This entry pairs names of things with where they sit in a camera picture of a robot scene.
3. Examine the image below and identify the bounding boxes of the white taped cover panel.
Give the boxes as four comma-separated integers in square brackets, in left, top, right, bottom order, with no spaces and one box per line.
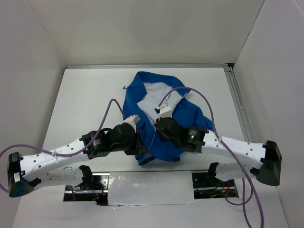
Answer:
[108,171,195,206]

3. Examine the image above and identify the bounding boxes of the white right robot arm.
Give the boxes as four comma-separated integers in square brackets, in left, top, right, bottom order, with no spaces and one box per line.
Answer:
[156,117,282,186]

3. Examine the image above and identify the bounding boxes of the blue jacket with white lining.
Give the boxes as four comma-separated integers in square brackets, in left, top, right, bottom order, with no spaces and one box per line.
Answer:
[123,71,213,165]

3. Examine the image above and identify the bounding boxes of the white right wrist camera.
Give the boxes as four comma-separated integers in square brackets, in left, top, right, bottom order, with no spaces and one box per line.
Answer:
[154,104,172,120]

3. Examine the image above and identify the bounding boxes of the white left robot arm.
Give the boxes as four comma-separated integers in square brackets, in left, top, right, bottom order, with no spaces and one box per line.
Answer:
[7,123,147,198]

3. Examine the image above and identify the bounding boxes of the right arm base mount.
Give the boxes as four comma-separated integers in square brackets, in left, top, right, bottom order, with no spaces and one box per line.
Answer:
[192,172,238,200]

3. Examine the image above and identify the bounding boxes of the aluminium right side rail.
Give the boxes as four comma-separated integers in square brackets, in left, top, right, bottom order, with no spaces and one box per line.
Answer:
[225,63,256,143]

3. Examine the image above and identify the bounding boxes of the aluminium table edge rail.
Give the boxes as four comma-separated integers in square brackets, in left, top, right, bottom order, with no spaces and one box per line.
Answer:
[66,63,235,69]

